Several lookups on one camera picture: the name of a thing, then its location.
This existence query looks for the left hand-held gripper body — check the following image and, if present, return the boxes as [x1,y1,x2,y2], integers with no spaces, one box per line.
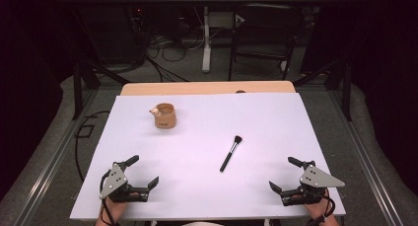
[99,161,151,203]

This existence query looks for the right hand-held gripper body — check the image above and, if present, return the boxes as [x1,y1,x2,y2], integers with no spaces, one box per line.
[279,160,346,207]

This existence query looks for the person's left hand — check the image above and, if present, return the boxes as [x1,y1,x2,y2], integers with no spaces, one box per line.
[104,191,140,222]

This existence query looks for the person's right hand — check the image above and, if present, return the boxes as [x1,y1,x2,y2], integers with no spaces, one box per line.
[291,193,331,221]

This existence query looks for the brown cup with animal figure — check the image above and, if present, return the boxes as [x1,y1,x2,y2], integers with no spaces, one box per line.
[149,103,177,129]

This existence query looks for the black makeup brush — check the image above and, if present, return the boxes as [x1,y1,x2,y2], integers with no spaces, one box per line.
[219,135,244,174]

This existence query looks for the white table cover board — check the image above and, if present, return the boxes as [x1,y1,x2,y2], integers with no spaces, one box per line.
[69,93,347,222]

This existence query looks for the wooden table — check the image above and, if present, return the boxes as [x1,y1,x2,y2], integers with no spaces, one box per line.
[119,80,297,97]

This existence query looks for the black chair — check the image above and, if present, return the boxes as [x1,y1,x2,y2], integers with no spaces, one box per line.
[228,2,304,82]

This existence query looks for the dark computer cabinet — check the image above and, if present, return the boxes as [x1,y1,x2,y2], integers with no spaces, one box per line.
[77,2,147,65]

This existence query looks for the white desk leg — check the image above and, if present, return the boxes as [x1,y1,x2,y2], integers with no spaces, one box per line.
[201,6,213,74]

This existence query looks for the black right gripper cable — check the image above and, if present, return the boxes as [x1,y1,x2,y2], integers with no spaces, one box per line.
[305,188,337,226]

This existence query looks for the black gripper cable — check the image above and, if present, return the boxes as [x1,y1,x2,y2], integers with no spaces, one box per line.
[99,169,120,226]
[305,188,337,226]

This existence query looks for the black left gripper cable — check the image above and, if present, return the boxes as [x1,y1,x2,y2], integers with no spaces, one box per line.
[99,169,120,226]

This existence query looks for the black cable loop on floor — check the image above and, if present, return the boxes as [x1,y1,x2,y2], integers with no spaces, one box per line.
[74,110,111,184]

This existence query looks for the aluminium floor rail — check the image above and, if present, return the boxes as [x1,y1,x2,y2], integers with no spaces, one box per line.
[328,87,408,226]
[11,87,100,226]

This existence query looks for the black metal frame stand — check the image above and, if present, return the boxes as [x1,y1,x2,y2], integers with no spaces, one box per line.
[70,56,132,121]
[293,56,353,122]

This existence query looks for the black floor cables bundle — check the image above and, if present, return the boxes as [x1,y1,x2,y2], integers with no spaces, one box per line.
[144,32,205,83]

